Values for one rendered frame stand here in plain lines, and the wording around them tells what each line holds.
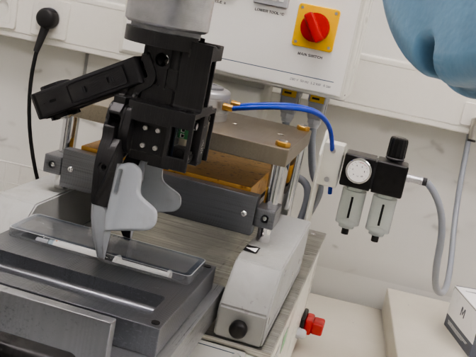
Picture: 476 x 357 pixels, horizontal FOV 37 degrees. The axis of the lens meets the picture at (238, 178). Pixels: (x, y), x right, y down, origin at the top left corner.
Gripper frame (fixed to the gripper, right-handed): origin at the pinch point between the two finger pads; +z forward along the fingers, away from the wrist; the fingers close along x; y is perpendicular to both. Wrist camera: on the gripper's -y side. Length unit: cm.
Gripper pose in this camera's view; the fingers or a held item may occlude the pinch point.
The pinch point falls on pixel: (110, 234)
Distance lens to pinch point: 70.4
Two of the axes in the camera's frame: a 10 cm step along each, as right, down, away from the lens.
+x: 2.3, -1.8, 9.6
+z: -2.0, 9.5, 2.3
